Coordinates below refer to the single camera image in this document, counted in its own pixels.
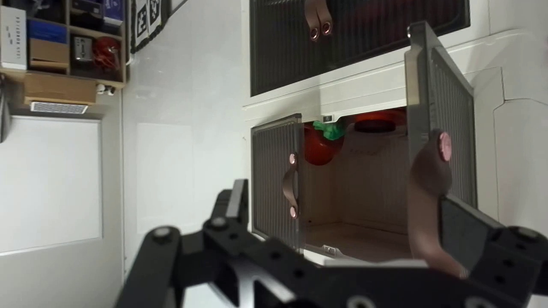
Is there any wall whiteboard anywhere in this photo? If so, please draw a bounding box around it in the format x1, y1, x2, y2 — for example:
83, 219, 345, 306
0, 116, 104, 255

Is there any white three-tier storage cabinet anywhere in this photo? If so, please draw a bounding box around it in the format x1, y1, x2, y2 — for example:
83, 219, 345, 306
244, 0, 548, 265

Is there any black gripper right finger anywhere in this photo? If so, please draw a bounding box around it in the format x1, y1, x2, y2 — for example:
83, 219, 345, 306
439, 197, 548, 308

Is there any black white fiducial marker board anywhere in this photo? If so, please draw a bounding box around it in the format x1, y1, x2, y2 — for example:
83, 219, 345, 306
129, 0, 187, 53

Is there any wooden shelf unit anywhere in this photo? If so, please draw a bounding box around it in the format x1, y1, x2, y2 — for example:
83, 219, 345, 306
0, 0, 129, 118

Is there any red toy fruit in cabinet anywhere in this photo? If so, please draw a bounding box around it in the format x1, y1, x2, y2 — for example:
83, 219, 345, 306
306, 120, 345, 166

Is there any cabinet door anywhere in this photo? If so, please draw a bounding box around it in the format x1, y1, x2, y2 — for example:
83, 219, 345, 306
405, 20, 479, 277
253, 113, 304, 248

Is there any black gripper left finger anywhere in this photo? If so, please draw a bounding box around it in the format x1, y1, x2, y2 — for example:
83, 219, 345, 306
117, 178, 299, 308

